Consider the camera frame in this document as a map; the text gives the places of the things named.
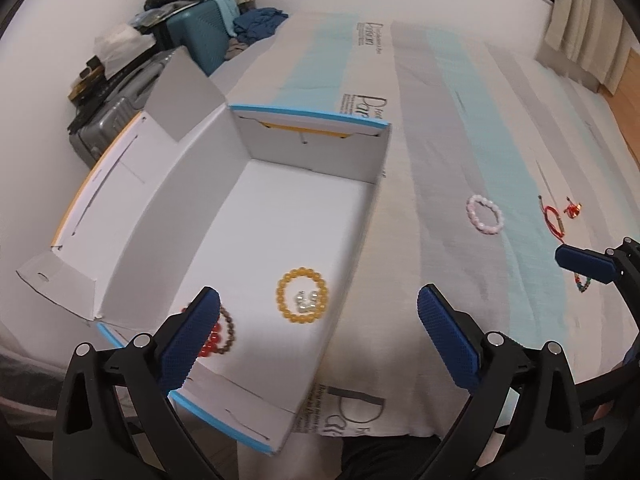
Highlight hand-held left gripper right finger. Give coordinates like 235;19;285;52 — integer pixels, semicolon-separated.
417;283;586;480

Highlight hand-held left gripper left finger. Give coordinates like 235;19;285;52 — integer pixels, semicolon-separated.
52;286;223;480

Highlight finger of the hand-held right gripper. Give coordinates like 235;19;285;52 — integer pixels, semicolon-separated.
554;244;622;284
605;238;640;267

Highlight red bead bracelet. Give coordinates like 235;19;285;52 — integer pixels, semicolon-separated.
196;321;224;359

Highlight brown bead bracelet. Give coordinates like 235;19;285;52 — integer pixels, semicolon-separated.
181;302;239;357

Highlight yellow bead bracelet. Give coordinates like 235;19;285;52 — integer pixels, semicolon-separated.
276;267;331;322

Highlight pearl bracelet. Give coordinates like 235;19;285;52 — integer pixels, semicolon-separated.
292;288;322;312

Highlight sky print cardboard box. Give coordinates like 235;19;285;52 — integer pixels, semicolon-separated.
15;49;393;457

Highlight wooden headboard panel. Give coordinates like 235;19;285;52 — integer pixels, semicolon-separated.
599;44;640;163

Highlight wide beige curtain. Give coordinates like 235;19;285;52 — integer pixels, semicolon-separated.
544;0;637;95

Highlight grey suitcase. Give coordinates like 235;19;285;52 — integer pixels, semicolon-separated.
67;49;187;169

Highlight black and gold item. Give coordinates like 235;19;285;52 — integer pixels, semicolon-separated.
69;57;109;102

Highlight teal suitcase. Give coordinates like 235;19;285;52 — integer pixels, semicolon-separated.
164;0;237;78

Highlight white plastic bag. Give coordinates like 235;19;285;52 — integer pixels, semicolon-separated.
94;23;154;57

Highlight dark blue clothes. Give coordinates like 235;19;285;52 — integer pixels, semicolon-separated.
232;7;289;44

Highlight light teal cloth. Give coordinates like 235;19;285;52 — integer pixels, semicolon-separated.
209;0;242;39

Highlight red string bracelet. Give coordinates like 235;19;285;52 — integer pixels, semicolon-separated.
538;194;569;239

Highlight white bead bracelet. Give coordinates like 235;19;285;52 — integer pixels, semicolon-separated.
466;194;502;235

